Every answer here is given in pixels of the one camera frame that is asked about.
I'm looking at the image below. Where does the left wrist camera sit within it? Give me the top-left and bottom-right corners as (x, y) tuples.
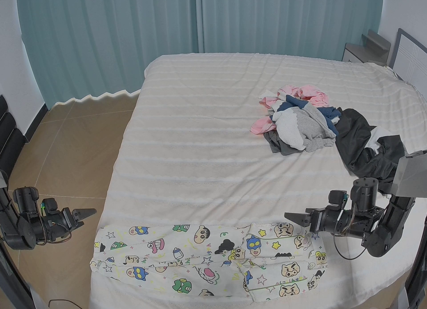
(41, 197), (60, 217)

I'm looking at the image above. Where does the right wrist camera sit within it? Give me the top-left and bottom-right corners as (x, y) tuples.
(328, 190), (348, 215)

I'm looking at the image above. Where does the blue-green curtain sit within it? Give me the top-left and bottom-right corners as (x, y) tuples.
(16, 0), (202, 111)
(197, 0), (385, 64)

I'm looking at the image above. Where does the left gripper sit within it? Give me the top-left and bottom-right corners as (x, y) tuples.
(49, 207), (98, 237)

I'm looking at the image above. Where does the pile of clothes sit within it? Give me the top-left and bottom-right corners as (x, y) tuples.
(250, 84), (343, 157)

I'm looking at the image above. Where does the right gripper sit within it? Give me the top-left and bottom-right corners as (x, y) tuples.
(284, 207), (341, 235)

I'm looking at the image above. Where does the black cable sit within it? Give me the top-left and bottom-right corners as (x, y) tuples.
(334, 231), (367, 261)
(48, 298), (91, 309)

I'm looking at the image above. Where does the bed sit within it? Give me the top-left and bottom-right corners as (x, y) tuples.
(88, 28), (427, 309)

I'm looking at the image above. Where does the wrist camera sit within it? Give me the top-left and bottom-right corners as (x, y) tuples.
(41, 197), (60, 217)
(328, 190), (348, 215)

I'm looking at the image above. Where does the black and white garment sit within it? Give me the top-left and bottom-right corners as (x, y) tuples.
(334, 108), (406, 196)

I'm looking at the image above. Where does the white printed pyjama top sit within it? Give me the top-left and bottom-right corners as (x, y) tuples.
(89, 222), (330, 302)

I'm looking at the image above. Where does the grey bedside table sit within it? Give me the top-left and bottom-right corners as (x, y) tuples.
(342, 29), (391, 67)

